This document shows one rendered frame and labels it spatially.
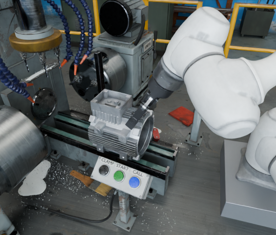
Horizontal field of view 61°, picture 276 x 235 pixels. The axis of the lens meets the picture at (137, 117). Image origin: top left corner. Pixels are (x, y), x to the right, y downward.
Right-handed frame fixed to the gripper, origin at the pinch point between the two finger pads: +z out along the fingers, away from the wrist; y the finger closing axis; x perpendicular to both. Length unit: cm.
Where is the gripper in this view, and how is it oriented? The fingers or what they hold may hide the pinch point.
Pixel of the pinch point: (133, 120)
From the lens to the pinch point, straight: 79.3
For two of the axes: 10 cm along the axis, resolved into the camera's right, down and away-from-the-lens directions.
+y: -4.3, 5.5, -7.2
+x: 7.8, 6.3, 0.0
